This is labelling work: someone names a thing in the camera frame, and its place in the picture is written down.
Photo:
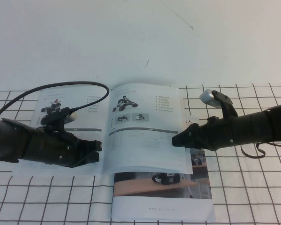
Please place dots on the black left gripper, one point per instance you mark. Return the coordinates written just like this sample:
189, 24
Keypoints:
53, 150

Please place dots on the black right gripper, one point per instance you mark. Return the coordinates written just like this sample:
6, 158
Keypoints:
217, 134

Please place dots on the white product catalog book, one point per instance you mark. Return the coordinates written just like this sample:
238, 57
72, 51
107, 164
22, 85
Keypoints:
142, 112

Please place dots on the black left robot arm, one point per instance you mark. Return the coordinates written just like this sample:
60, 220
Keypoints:
11, 140

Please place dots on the closed brochure with office photo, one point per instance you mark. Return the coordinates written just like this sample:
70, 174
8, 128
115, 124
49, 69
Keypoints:
164, 206

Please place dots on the white black-grid tablecloth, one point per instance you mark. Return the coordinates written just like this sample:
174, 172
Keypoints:
248, 187

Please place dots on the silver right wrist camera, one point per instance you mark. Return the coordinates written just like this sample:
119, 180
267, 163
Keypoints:
207, 98

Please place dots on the black left camera mount bracket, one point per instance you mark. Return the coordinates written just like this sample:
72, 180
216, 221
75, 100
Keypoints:
56, 118

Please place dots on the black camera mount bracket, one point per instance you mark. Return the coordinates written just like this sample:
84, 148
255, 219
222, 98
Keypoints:
56, 118
227, 105

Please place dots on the black right camera mount bracket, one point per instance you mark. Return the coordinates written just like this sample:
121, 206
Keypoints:
227, 105

